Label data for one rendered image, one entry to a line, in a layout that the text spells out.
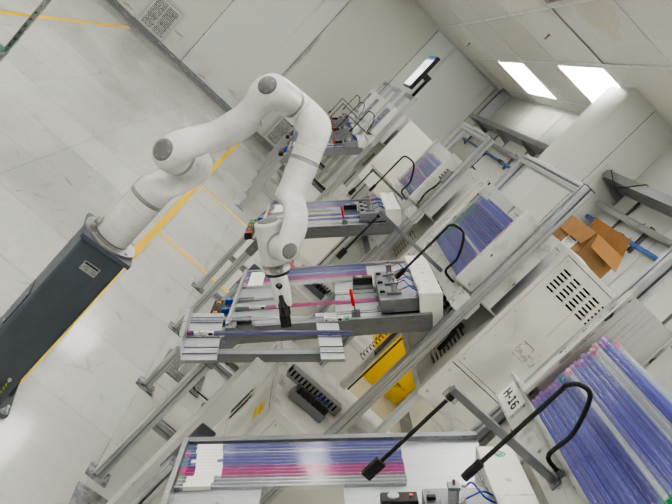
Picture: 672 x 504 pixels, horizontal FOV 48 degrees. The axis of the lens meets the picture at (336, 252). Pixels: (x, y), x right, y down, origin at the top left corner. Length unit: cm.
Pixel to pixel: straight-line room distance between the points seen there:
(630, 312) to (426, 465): 57
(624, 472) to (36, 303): 187
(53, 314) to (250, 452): 103
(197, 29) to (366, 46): 243
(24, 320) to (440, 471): 148
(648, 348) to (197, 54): 1002
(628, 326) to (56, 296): 173
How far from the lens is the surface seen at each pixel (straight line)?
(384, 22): 1127
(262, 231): 218
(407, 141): 721
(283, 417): 273
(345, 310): 270
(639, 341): 182
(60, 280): 256
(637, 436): 145
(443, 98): 1138
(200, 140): 237
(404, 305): 261
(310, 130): 221
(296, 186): 219
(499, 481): 161
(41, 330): 266
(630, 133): 605
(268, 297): 290
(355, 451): 183
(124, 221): 249
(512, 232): 255
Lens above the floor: 162
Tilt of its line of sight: 10 degrees down
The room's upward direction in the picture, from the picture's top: 44 degrees clockwise
